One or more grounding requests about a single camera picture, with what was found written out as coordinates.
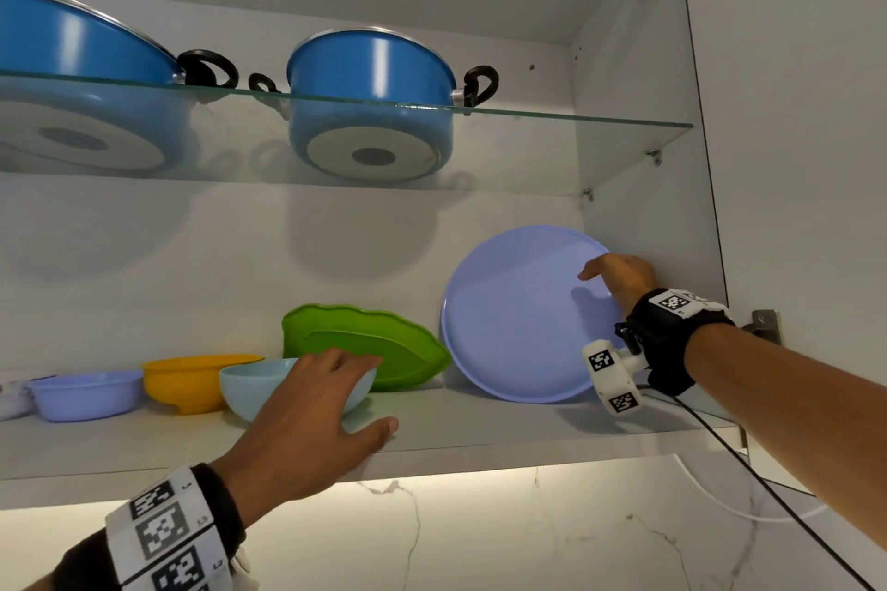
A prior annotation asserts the person's right hand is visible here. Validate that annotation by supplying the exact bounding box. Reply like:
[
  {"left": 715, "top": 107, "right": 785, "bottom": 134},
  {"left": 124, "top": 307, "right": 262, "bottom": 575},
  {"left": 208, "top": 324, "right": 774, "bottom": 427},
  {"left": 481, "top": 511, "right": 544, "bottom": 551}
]
[{"left": 577, "top": 252, "right": 662, "bottom": 322}]

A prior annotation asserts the person's left hand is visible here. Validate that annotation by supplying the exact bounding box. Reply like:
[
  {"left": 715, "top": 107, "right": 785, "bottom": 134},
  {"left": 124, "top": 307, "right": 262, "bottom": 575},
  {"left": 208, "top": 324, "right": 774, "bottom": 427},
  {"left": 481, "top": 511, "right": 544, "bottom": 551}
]
[{"left": 208, "top": 348, "right": 401, "bottom": 530}]

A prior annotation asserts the light blue bowl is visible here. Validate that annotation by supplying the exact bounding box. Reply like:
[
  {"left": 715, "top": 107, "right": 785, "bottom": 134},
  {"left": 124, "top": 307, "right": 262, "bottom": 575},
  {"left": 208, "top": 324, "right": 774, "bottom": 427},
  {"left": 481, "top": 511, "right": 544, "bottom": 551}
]
[{"left": 219, "top": 355, "right": 380, "bottom": 425}]

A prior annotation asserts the lavender plate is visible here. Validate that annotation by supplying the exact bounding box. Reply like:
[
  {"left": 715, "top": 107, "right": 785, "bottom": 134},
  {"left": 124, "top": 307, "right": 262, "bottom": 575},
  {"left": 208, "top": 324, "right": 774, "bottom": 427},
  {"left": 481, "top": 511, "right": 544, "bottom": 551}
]
[{"left": 441, "top": 224, "right": 632, "bottom": 406}]

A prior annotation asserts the green plate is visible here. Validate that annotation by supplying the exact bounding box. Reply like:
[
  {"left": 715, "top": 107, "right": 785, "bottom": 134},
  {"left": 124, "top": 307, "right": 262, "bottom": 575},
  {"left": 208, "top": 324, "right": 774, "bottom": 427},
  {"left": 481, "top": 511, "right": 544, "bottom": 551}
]
[{"left": 283, "top": 302, "right": 454, "bottom": 394}]

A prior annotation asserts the yellow bowl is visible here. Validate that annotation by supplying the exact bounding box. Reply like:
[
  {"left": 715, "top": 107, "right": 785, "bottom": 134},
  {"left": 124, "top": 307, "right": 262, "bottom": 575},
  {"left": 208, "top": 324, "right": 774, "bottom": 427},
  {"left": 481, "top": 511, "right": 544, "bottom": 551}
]
[{"left": 142, "top": 352, "right": 265, "bottom": 416}]

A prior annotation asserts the small lavender bowl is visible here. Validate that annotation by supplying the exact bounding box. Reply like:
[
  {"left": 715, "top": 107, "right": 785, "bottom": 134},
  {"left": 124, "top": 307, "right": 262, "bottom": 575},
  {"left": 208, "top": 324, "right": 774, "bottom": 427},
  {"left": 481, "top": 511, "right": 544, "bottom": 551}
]
[{"left": 25, "top": 368, "right": 147, "bottom": 425}]

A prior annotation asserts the white floral bowl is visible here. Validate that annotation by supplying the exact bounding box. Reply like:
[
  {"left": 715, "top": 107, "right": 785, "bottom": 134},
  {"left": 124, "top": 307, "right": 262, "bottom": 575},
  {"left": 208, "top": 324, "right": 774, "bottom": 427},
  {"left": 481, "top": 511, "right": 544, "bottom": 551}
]
[{"left": 0, "top": 376, "right": 36, "bottom": 422}]

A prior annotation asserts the person's right forearm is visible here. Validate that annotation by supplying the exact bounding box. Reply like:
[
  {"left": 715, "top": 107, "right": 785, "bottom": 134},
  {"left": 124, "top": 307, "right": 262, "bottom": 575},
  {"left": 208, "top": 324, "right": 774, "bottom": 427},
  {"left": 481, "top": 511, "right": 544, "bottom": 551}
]
[{"left": 686, "top": 323, "right": 887, "bottom": 550}]

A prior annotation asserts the glass shelf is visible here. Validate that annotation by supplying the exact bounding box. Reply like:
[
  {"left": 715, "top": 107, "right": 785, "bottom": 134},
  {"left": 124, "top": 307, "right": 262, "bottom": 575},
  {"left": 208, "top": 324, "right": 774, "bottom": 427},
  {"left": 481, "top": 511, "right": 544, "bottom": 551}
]
[{"left": 0, "top": 68, "right": 695, "bottom": 198}]

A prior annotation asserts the right wrist marker band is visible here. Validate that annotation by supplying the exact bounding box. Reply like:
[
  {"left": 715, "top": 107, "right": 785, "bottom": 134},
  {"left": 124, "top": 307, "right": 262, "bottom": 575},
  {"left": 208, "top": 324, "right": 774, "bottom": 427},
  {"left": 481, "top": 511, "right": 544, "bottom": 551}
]
[{"left": 621, "top": 285, "right": 736, "bottom": 400}]

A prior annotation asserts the blue pan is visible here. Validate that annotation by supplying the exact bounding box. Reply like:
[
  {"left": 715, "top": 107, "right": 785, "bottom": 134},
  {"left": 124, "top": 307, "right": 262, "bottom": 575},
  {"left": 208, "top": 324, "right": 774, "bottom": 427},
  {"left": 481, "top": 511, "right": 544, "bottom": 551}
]
[
  {"left": 0, "top": 0, "right": 240, "bottom": 176},
  {"left": 249, "top": 27, "right": 501, "bottom": 187}
]

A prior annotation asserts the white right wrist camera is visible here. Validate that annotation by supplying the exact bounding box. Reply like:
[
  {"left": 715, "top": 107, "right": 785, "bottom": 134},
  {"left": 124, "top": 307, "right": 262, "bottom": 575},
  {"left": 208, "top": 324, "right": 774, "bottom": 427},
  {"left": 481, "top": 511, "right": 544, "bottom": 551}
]
[{"left": 582, "top": 337, "right": 648, "bottom": 416}]

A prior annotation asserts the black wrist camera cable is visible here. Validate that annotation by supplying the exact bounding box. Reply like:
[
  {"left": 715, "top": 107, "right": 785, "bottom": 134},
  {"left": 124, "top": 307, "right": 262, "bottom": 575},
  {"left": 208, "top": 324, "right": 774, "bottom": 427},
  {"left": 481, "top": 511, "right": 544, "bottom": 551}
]
[{"left": 644, "top": 382, "right": 878, "bottom": 591}]

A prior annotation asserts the white cable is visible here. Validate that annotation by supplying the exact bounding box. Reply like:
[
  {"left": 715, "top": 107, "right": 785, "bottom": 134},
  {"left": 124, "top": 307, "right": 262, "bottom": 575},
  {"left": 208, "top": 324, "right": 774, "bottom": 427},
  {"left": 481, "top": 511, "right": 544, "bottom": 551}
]
[{"left": 672, "top": 452, "right": 833, "bottom": 525}]

